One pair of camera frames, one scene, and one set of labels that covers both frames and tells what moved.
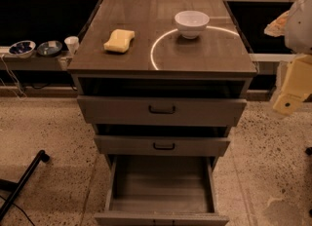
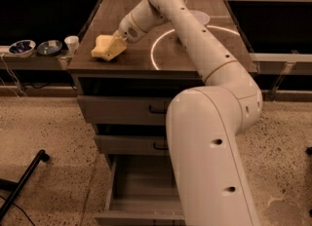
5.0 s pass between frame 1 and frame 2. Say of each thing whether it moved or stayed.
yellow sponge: moved
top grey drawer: stayed
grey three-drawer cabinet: stayed
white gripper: moved
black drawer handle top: stayed
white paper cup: stayed
